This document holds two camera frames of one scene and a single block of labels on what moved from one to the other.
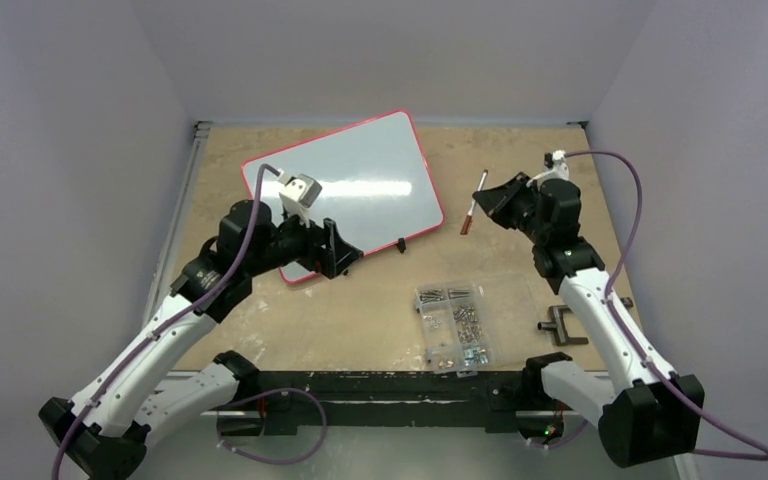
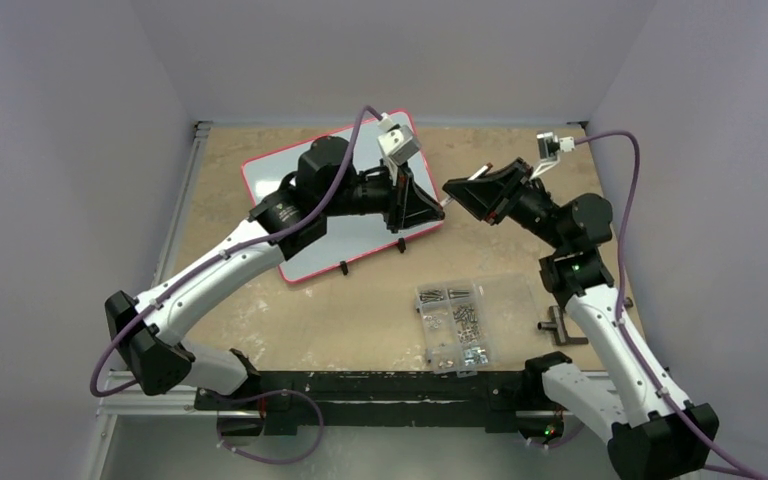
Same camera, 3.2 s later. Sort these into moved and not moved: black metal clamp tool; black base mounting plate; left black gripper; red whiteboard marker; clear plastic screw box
Moved: red whiteboard marker; left black gripper
Not moved: black base mounting plate; black metal clamp tool; clear plastic screw box
